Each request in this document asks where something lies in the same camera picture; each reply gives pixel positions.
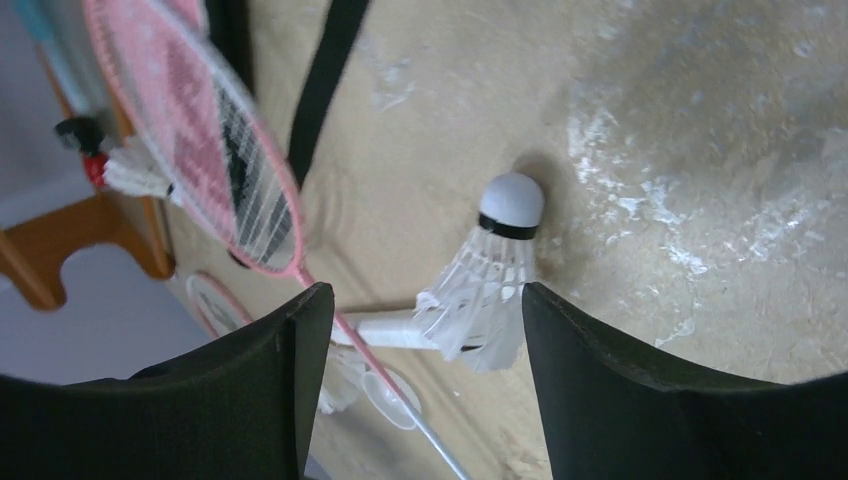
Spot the pink badminton racket left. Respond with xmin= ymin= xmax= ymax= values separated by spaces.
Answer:
xmin=185 ymin=271 xmax=448 ymax=350

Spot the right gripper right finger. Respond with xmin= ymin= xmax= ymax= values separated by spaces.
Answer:
xmin=522 ymin=282 xmax=847 ymax=479

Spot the white shuttlecock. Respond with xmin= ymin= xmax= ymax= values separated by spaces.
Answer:
xmin=318 ymin=345 xmax=367 ymax=415
xmin=103 ymin=136 xmax=183 ymax=207
xmin=414 ymin=172 xmax=545 ymax=373

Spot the red black blue marker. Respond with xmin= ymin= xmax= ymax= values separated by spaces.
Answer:
xmin=12 ymin=1 xmax=109 ymax=189

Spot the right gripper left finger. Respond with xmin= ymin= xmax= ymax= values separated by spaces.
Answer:
xmin=1 ymin=282 xmax=335 ymax=479

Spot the white shuttlecock beside lid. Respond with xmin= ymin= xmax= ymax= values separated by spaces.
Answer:
xmin=318 ymin=345 xmax=367 ymax=415

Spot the wooden three-tier shelf rack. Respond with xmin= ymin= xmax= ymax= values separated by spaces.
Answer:
xmin=0 ymin=46 xmax=177 ymax=313

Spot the clear plastic tube lid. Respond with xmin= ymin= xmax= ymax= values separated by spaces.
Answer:
xmin=361 ymin=369 xmax=422 ymax=431

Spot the pink white badminton racket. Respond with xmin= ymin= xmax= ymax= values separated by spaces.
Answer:
xmin=82 ymin=0 xmax=475 ymax=480

